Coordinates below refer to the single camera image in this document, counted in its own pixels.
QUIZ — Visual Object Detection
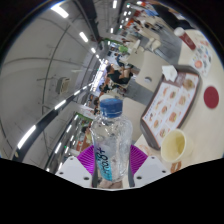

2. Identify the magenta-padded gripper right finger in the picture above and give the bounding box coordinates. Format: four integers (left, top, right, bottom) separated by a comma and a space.
127, 144, 169, 189

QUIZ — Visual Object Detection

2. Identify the ceiling air conditioner unit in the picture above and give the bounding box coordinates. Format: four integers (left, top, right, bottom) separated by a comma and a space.
56, 76, 72, 95

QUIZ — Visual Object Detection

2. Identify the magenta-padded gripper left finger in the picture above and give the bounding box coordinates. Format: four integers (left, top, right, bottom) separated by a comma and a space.
54, 144, 99, 189

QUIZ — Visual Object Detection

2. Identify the flat round red coaster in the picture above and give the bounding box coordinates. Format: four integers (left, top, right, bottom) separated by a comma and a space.
203, 85, 220, 110

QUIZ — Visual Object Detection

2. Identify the group of ceiling lights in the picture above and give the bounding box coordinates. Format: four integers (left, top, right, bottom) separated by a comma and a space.
16, 0, 141, 168

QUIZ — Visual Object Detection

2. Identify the colourful printed flyer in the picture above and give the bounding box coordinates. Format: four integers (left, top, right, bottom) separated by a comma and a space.
189, 39, 213, 78

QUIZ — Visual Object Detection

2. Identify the beige chair with round hole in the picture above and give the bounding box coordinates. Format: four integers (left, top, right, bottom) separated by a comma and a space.
134, 59, 171, 93
121, 98, 148, 143

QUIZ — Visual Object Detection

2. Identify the group of beige chairs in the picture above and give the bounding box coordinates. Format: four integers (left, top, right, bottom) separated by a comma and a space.
126, 33, 161, 66

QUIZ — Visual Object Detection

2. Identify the crumpled white napkin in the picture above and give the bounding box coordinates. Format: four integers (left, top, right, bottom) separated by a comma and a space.
161, 64, 179, 83

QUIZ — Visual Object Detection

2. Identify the clear blue-capped water bottle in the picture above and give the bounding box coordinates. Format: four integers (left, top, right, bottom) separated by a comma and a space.
89, 97, 134, 190

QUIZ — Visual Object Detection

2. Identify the printed paper tray liner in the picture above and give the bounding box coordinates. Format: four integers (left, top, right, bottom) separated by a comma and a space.
143, 72, 200, 148

